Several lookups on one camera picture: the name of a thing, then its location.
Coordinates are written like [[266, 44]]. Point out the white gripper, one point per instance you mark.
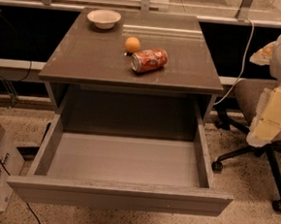
[[267, 121]]

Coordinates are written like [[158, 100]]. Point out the open grey top drawer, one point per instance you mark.
[[108, 150]]

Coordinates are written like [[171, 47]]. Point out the grey cabinet with top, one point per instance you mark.
[[150, 76]]

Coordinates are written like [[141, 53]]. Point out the grey office chair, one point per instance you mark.
[[251, 96]]

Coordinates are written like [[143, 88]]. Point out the orange fruit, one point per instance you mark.
[[132, 44]]

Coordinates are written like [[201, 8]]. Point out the white bowl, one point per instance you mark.
[[104, 19]]

